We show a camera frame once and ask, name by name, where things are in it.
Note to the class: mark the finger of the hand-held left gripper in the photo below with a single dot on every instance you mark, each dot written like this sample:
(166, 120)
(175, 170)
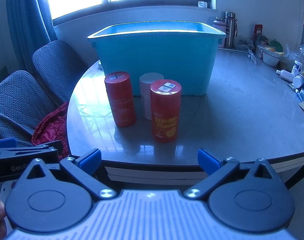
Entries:
(50, 145)
(3, 143)

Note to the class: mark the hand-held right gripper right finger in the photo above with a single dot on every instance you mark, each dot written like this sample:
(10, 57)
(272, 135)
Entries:
(206, 161)

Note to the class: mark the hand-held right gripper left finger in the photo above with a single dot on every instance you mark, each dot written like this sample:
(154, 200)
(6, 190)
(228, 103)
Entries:
(88, 158)

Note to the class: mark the red cylindrical canister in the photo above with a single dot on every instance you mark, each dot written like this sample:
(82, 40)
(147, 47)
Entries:
(165, 112)
(120, 100)

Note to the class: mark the white cylindrical canister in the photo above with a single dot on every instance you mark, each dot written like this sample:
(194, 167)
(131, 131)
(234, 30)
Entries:
(145, 97)

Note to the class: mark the blue plastic storage bin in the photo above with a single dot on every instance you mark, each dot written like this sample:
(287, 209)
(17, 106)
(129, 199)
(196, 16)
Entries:
(154, 62)

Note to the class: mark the red crumpled jacket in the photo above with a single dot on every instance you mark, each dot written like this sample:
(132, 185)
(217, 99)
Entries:
(52, 127)

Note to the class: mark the grey knit-covered chair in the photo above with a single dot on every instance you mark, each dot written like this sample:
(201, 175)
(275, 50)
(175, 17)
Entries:
(14, 100)
(54, 65)

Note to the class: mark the blue pen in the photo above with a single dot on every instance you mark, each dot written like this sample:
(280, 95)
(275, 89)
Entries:
(298, 96)

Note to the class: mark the small white packet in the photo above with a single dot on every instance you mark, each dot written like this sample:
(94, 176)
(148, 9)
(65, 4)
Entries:
(252, 57)

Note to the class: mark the white lying bottle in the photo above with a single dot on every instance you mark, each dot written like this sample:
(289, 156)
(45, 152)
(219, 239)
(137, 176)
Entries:
(285, 75)

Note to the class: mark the white ribbed bowl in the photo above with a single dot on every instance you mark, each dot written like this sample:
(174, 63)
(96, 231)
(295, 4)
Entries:
(270, 58)

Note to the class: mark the white round-capped bottle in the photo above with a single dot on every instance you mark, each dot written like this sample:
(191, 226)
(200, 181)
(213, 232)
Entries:
(298, 81)

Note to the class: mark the blue curtain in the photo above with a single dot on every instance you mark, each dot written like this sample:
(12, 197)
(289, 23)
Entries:
(24, 17)

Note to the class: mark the white jar blue label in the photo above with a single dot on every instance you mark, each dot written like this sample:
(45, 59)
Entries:
(297, 67)

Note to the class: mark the stainless steel thermos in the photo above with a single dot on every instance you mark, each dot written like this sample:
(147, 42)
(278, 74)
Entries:
(230, 30)

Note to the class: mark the pink bottle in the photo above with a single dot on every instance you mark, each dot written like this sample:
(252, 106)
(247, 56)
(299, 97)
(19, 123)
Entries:
(220, 26)

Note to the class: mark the green round lid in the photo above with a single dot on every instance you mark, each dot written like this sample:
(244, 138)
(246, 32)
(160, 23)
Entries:
(276, 44)

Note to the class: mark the red package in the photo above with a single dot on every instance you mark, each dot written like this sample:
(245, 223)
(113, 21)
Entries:
(258, 31)

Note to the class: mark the small white device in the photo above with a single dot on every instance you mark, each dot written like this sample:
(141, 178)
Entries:
(202, 4)

